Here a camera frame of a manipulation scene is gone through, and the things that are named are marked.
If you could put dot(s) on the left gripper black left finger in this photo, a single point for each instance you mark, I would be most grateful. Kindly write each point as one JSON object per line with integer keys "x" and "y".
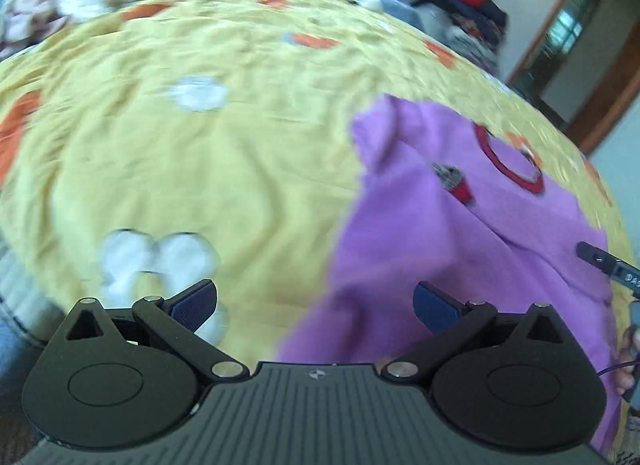
{"x": 115, "y": 378}

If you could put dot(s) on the person's right hand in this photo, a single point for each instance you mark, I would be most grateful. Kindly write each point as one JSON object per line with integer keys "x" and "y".
{"x": 629, "y": 359}

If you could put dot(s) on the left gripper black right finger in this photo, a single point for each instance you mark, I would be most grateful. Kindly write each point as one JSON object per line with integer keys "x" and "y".
{"x": 517, "y": 381}

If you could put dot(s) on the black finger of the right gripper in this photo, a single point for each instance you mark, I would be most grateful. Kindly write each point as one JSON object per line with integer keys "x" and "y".
{"x": 596, "y": 257}

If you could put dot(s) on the yellow floral bedspread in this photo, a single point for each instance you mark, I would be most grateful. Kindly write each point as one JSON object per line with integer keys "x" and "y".
{"x": 182, "y": 140}

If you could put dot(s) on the purple shirt with red trim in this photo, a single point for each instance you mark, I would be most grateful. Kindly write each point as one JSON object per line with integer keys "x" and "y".
{"x": 445, "y": 202}

